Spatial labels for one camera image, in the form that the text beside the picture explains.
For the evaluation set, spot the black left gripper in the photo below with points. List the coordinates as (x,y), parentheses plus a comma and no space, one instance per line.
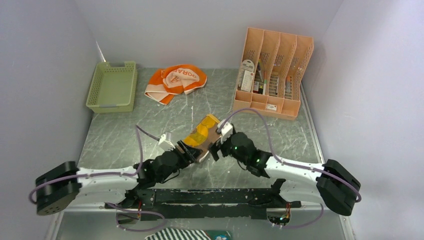
(191,153)

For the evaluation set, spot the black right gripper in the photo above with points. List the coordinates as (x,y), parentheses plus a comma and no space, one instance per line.
(214,147)

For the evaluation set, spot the yellow brown bear towel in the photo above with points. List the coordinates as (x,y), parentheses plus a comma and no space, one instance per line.
(203,135)

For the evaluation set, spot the orange and cream towel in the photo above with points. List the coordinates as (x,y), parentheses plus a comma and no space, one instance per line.
(168,82)

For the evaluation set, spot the green perforated plastic basket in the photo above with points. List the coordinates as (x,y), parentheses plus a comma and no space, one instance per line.
(113,88)

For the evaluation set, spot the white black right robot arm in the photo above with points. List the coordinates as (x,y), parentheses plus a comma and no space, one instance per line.
(329,183)

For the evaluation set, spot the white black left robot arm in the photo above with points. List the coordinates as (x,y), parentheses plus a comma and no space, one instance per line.
(67,185)

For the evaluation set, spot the white red stationery box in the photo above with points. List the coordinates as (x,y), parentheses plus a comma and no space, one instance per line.
(246,75)

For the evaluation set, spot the black white striped cloth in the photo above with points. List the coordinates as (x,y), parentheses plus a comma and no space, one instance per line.
(178,234)

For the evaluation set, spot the pink plastic file organizer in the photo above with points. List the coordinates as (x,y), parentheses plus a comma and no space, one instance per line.
(280,61)

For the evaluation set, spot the teal patterned cloth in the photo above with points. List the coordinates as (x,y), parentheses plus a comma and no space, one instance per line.
(218,234)

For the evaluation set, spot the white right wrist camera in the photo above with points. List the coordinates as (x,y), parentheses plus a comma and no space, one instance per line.
(225,130)

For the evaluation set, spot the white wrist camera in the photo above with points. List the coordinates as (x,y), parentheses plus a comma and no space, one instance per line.
(165,142)
(225,130)

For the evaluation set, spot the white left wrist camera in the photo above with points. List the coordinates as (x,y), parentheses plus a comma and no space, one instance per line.
(165,142)

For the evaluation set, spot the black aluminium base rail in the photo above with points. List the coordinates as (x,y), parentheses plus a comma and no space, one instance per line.
(254,203)

